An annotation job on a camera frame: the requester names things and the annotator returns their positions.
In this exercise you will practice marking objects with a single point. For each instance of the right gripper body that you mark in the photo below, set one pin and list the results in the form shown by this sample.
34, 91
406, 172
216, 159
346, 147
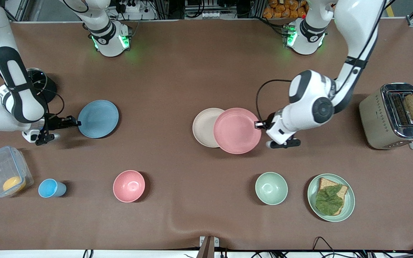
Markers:
53, 123

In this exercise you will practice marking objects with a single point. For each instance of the pink plate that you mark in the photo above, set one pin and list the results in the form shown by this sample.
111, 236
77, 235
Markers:
237, 130

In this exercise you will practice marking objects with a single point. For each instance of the blue plate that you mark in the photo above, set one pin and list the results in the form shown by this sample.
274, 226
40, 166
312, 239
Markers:
99, 119

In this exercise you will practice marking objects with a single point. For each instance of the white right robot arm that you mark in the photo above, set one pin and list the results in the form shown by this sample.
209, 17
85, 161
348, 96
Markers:
23, 100

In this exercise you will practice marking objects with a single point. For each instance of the yellow round food piece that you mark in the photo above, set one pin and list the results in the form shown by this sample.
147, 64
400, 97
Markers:
14, 184

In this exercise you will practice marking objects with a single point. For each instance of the blue cup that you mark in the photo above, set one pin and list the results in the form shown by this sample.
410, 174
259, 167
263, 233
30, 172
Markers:
50, 188

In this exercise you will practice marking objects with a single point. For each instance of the green bowl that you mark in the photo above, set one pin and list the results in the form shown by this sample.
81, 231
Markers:
271, 188

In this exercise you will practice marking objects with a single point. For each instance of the beige plate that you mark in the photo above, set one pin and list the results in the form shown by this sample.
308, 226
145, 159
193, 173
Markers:
203, 127

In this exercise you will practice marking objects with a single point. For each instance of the bread slice under lettuce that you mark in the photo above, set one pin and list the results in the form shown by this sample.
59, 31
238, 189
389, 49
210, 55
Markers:
324, 183

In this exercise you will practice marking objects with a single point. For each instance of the brown table cloth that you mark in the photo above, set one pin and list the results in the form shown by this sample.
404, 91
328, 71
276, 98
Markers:
192, 79

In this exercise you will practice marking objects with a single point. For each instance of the pink bowl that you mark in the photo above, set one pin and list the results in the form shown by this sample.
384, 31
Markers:
129, 186

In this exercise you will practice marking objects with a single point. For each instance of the green lettuce leaf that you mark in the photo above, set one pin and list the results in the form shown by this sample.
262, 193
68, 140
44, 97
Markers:
328, 202

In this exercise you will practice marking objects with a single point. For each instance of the beige chrome toaster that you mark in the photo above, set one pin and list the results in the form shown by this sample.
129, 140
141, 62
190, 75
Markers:
375, 122

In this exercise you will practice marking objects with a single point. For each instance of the green plate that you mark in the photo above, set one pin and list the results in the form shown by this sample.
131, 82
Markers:
348, 200

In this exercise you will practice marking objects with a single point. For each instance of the bag of orange buns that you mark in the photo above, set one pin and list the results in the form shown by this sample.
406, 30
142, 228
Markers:
285, 9

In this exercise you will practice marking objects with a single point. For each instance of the white terminal strip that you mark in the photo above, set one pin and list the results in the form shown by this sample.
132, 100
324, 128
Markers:
219, 15

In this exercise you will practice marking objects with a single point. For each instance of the white power strip with plugs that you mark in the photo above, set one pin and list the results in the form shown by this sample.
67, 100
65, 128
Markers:
133, 6

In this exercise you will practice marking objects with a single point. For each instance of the metal camera stand bracket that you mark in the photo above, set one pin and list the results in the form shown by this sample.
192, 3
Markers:
206, 247

